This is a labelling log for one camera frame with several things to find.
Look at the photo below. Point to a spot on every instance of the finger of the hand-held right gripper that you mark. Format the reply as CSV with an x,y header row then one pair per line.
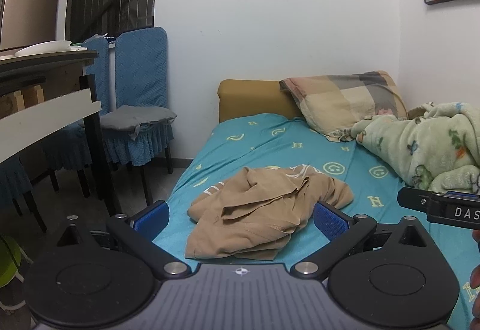
x,y
412,199

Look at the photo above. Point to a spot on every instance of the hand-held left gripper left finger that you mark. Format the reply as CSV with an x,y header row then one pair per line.
x,y
152,220

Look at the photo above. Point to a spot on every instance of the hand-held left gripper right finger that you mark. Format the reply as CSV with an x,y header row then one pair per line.
x,y
330,225

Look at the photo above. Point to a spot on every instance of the tan t-shirt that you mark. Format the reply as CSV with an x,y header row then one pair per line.
x,y
255,210

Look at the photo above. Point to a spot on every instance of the person's right hand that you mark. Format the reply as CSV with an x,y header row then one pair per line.
x,y
476,288

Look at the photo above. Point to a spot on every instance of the green printed fleece blanket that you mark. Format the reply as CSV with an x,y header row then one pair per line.
x,y
420,142

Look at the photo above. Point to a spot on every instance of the grey seat cushion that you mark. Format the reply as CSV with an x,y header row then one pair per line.
x,y
138,116

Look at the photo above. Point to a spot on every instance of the teal printed bed sheet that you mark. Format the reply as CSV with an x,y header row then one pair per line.
x,y
262,142

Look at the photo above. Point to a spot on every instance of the plaid pillow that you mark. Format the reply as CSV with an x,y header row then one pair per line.
x,y
348,101

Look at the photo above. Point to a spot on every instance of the blue covered chair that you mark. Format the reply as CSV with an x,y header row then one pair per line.
x,y
140,67
13,180
98,67

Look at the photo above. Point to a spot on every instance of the green plastic stool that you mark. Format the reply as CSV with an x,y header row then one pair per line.
x,y
9,262

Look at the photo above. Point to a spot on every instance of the wooden dining table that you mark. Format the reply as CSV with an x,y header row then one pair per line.
x,y
45,108

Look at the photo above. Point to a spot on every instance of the beige refrigerator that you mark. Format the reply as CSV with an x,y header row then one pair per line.
x,y
30,3

